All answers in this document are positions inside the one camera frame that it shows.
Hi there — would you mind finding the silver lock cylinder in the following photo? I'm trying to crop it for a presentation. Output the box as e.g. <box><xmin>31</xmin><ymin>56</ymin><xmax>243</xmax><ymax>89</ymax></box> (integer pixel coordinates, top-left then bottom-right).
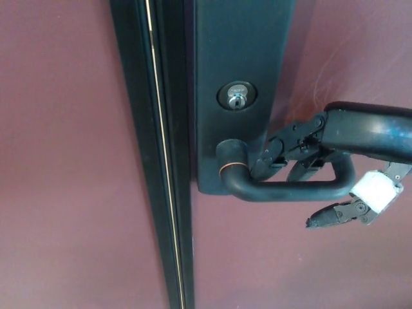
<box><xmin>216</xmin><ymin>81</ymin><xmax>259</xmax><ymax>112</ymax></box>

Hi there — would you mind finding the black handle backplate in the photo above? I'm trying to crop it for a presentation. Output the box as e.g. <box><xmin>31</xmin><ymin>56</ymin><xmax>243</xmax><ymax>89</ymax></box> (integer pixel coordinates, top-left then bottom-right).
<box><xmin>192</xmin><ymin>0</ymin><xmax>299</xmax><ymax>196</ymax></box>

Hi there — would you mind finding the maroon door leaf with handle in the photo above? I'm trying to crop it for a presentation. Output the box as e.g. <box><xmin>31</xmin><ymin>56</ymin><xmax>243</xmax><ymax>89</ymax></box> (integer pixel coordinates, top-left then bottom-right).
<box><xmin>189</xmin><ymin>0</ymin><xmax>412</xmax><ymax>309</ymax></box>

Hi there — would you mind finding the black lever door handle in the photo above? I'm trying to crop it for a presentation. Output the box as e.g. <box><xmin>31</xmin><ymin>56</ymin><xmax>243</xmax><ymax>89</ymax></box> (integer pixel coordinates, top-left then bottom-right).
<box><xmin>216</xmin><ymin>138</ymin><xmax>358</xmax><ymax>203</ymax></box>

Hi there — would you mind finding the black door edge strip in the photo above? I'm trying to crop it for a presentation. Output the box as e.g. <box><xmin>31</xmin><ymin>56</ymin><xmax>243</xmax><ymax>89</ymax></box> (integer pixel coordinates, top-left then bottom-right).
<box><xmin>108</xmin><ymin>0</ymin><xmax>198</xmax><ymax>309</ymax></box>

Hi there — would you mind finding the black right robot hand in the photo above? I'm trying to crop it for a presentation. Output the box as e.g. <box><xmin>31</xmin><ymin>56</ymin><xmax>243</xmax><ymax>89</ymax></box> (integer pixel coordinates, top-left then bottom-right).
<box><xmin>250</xmin><ymin>101</ymin><xmax>412</xmax><ymax>230</ymax></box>

